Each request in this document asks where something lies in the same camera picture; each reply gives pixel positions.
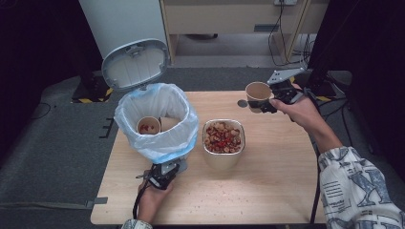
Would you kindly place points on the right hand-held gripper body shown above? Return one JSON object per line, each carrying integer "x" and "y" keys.
{"x": 285, "y": 90}

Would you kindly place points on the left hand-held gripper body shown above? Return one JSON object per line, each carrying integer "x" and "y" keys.
{"x": 162, "y": 178}

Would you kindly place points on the brown paper cup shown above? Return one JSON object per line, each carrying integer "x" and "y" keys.
{"x": 258, "y": 91}
{"x": 142, "y": 123}

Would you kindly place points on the grey white pedal trash can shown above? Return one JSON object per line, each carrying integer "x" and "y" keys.
{"x": 133, "y": 66}

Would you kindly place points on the person's right hand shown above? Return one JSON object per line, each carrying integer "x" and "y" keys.
{"x": 302, "y": 109}

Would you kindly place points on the person's left hand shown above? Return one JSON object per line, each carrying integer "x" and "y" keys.
{"x": 149, "y": 203}

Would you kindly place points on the hazard striped stand base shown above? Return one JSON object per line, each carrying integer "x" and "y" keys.
{"x": 324, "y": 92}
{"x": 92, "y": 93}

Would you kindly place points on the person's left sleeve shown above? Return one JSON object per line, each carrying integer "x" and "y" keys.
{"x": 137, "y": 224}

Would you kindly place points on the person's sleeve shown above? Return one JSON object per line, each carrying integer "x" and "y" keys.
{"x": 356, "y": 191}
{"x": 137, "y": 224}

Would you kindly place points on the pile of red brown food scraps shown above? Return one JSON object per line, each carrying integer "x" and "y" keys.
{"x": 223, "y": 137}

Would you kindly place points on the clear square food container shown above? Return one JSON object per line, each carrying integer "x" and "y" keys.
{"x": 223, "y": 160}

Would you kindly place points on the grey tape strip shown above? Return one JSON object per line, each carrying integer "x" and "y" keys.
{"x": 97, "y": 202}

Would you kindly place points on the black floor tape marks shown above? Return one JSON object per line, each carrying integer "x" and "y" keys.
{"x": 107, "y": 127}

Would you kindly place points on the white power strip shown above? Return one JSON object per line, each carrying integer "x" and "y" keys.
{"x": 285, "y": 2}

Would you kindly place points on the black curtain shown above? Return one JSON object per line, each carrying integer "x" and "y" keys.
{"x": 369, "y": 47}

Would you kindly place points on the light wooden desk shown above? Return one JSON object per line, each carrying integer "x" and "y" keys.
{"x": 219, "y": 19}

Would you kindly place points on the person's right sleeve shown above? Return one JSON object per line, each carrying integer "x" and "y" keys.
{"x": 356, "y": 191}

